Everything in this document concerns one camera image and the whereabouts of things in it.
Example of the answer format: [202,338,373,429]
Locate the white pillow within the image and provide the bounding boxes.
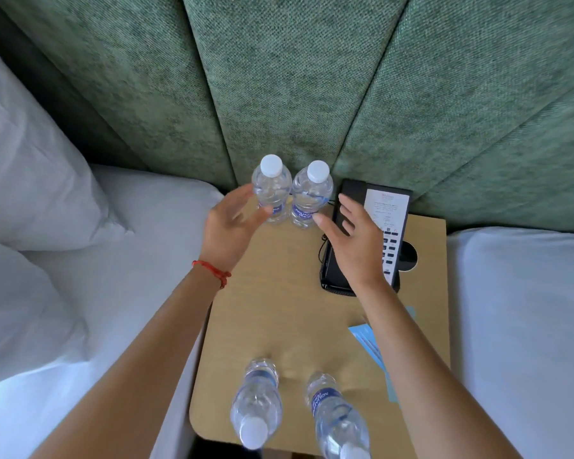
[0,233,89,390]
[0,35,135,252]

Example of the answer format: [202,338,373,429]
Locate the clear plastic water bottle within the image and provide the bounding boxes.
[290,160,334,230]
[251,154,293,224]
[305,372,372,459]
[229,358,284,451]

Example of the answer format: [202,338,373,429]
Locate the green padded headboard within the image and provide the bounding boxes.
[0,0,574,235]

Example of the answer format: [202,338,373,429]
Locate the black white desk telephone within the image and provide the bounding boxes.
[319,178,413,298]

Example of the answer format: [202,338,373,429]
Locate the wooden nightstand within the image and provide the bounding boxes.
[189,200,452,459]

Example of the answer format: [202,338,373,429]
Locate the person's right forearm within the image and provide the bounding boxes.
[358,281,522,459]

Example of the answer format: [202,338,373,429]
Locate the teal paper mat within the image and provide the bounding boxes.
[382,305,418,405]

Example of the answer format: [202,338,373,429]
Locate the red string bracelet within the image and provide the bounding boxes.
[192,260,232,290]

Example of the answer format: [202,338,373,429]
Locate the person's left hand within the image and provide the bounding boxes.
[198,184,274,273]

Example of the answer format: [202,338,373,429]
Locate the person's right hand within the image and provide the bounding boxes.
[313,193,388,295]

